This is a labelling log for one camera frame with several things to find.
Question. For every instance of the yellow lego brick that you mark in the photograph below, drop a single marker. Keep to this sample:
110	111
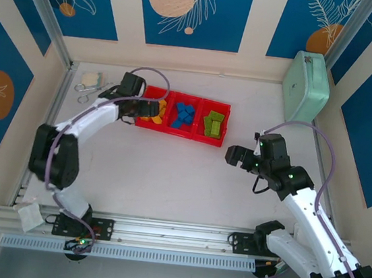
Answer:
156	120
145	118
162	107

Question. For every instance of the blue lego brick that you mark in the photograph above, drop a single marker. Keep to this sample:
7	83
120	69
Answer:
176	123
189	111
182	115
180	106
189	120

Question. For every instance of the green lego brick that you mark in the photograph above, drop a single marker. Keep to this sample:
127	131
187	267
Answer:
215	129
206	130
207	119
216	115

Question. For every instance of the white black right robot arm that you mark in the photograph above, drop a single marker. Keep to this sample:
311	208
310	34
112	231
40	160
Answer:
307	225

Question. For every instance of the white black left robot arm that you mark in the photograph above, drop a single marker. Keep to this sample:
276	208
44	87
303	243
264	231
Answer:
72	121

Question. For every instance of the red plastic bin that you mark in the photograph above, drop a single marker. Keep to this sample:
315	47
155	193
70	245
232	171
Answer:
150	126
209	141
181	132

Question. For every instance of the beige sponge pad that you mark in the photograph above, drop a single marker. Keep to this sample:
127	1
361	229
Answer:
89	79

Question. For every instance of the mint green case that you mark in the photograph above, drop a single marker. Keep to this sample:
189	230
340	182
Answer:
306	86

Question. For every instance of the white cloth piece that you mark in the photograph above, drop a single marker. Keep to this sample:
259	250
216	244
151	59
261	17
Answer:
29	217

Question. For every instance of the black electronics module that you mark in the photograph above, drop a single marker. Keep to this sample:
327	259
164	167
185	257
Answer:
77	247

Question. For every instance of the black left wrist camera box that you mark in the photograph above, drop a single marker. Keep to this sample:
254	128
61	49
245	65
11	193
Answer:
132	85

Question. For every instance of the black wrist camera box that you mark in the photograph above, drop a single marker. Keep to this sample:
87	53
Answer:
273	146
132	85

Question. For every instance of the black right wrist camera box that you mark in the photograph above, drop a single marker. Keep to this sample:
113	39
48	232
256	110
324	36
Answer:
273	146

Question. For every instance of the aluminium side rail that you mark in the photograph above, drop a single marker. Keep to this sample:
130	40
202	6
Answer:
320	152

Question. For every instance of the aluminium table frame rail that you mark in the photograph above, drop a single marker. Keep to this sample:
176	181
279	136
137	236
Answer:
167	235

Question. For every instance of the aluminium corner post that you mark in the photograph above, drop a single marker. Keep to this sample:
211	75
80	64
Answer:
49	17
349	30

